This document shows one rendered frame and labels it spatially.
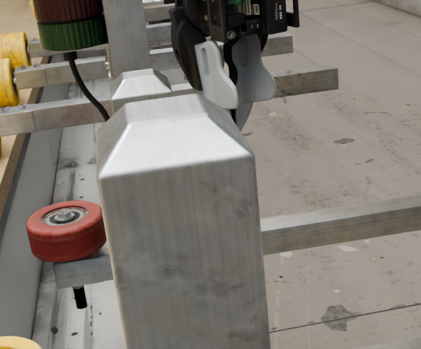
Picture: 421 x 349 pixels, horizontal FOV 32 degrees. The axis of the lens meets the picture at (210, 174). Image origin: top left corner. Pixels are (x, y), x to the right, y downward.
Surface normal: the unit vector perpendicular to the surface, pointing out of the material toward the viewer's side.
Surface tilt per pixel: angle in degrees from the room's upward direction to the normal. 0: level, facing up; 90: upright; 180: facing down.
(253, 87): 87
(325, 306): 0
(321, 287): 0
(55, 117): 90
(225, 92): 93
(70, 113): 90
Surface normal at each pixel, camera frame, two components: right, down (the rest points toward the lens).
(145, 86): 0.03, -0.40
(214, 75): -0.87, 0.31
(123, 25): 0.15, 0.36
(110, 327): -0.10, -0.92
